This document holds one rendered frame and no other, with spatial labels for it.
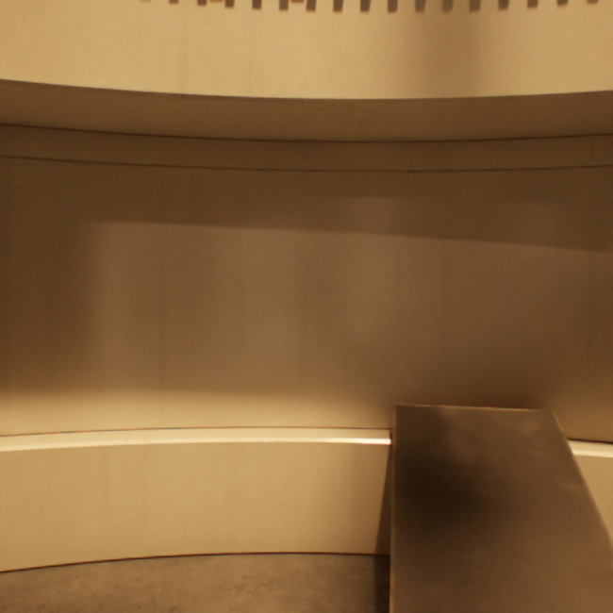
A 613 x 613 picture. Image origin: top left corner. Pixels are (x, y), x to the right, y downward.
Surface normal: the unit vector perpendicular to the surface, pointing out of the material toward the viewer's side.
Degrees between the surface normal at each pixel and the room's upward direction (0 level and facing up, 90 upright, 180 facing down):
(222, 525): 90
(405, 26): 90
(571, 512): 25
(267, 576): 0
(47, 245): 90
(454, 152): 90
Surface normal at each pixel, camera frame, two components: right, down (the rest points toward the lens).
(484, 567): -0.07, -0.90
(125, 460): 0.22, 0.03
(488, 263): -0.19, 0.03
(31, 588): 0.01, -1.00
